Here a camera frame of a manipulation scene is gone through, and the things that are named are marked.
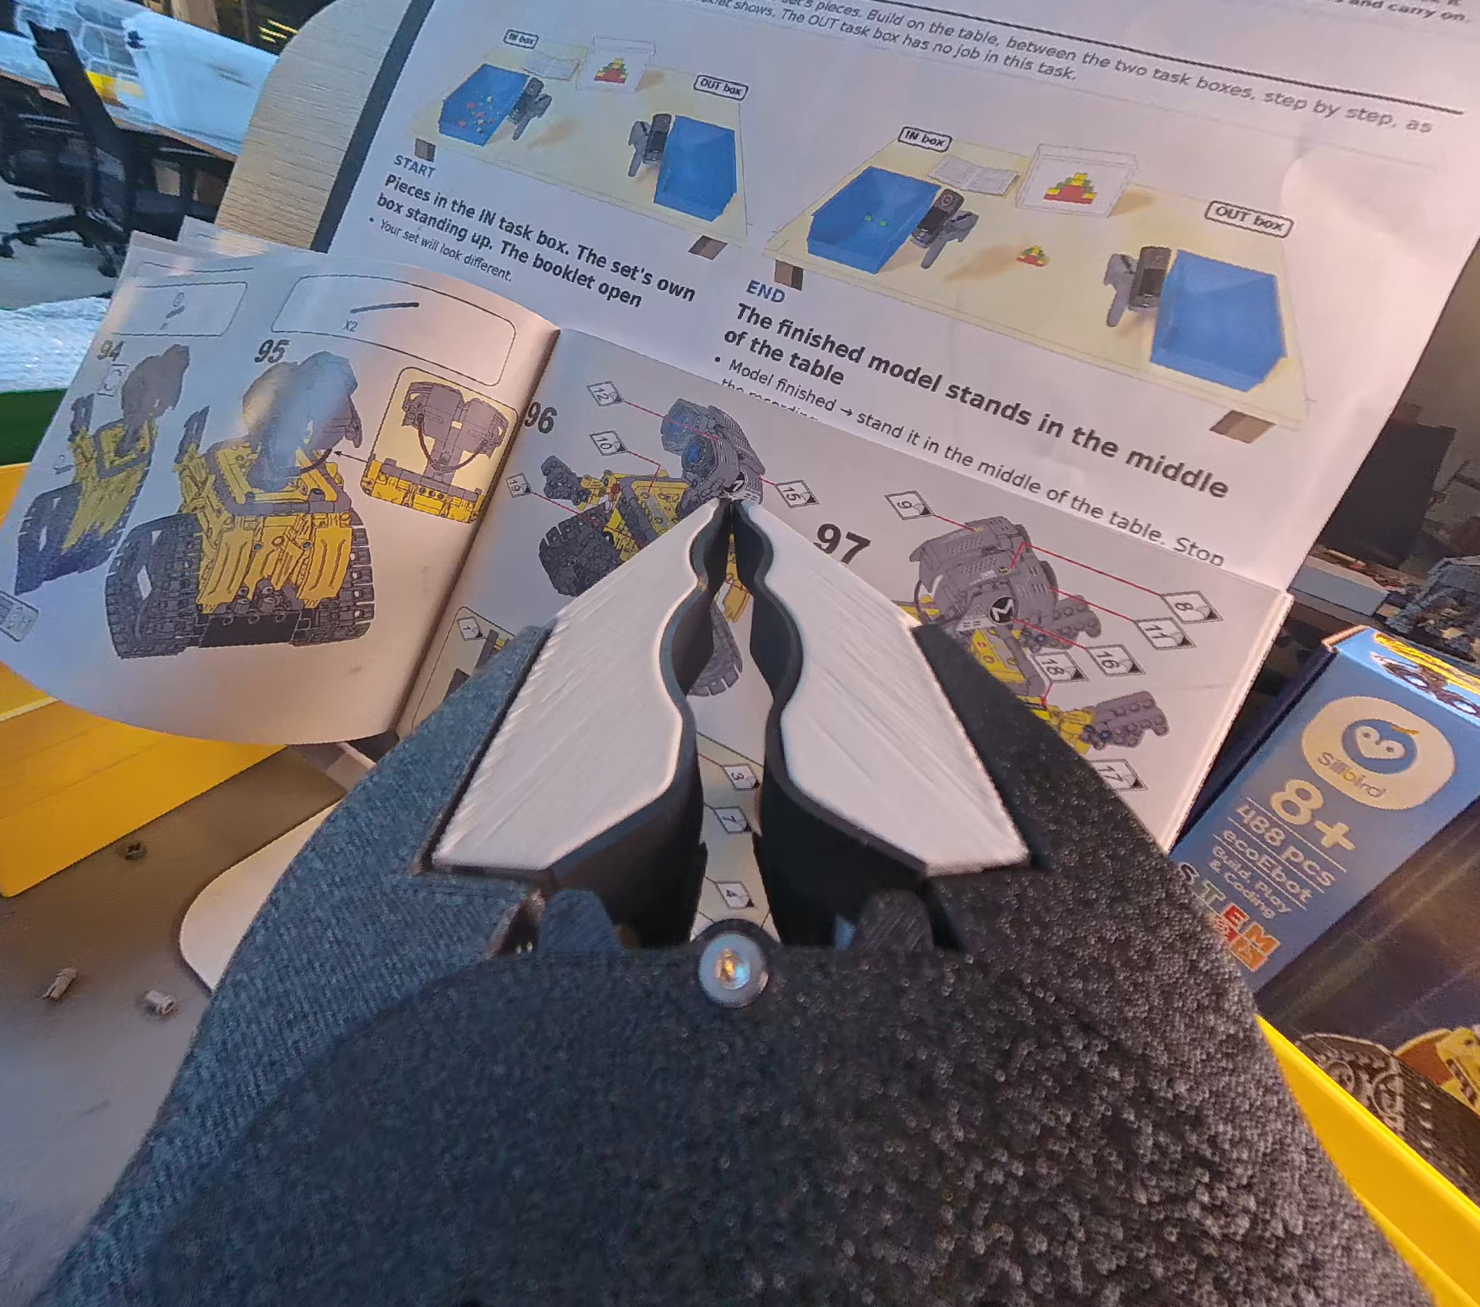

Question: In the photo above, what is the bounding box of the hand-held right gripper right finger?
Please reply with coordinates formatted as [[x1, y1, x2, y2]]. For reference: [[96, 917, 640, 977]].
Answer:
[[739, 497, 1033, 945]]

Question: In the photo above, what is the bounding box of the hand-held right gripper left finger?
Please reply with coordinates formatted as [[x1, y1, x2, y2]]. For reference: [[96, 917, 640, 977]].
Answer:
[[428, 497, 737, 945]]

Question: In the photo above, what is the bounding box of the building instruction booklet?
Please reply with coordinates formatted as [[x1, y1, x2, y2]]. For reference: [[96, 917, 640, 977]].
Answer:
[[0, 232, 1295, 938]]

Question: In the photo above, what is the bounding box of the printed task sheet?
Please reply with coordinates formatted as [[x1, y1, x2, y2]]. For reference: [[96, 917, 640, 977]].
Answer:
[[314, 0, 1480, 592]]

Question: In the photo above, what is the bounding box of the dark blue toy box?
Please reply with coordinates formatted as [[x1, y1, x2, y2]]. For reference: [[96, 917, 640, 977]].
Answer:
[[1168, 625, 1480, 1205]]

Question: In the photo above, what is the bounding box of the yellow plastic bin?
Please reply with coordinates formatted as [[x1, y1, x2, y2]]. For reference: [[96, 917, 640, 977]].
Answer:
[[1254, 1018, 1480, 1307], [0, 456, 285, 897]]

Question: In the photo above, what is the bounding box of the dark grey brick model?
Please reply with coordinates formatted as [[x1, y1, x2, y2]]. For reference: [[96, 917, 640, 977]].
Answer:
[[1382, 555, 1480, 664]]

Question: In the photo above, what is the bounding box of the bubble wrap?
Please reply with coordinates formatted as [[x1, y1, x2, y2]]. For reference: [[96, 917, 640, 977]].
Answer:
[[0, 295, 123, 395]]

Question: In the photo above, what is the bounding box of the white booklet stand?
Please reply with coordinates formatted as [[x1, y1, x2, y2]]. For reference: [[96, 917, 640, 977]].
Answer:
[[179, 0, 557, 991]]

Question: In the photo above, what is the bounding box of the long wooden table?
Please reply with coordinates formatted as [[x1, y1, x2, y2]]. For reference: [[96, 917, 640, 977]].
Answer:
[[0, 46, 273, 165]]

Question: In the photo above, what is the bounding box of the white plastic storage box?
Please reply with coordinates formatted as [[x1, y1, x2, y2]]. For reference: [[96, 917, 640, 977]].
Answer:
[[121, 12, 280, 123]]

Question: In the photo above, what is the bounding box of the black office chair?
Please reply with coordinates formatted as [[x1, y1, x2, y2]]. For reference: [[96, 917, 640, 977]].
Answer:
[[0, 24, 147, 279]]

